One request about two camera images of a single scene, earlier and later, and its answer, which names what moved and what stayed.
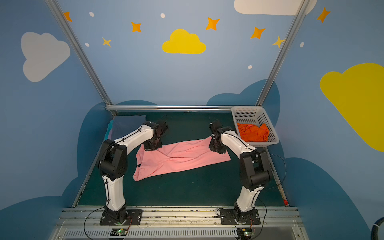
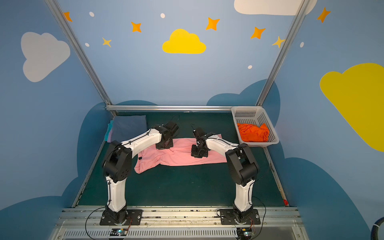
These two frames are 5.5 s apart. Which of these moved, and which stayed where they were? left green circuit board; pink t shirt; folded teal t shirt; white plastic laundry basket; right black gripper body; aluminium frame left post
Moved: pink t shirt; right black gripper body
Stayed: folded teal t shirt; aluminium frame left post; white plastic laundry basket; left green circuit board
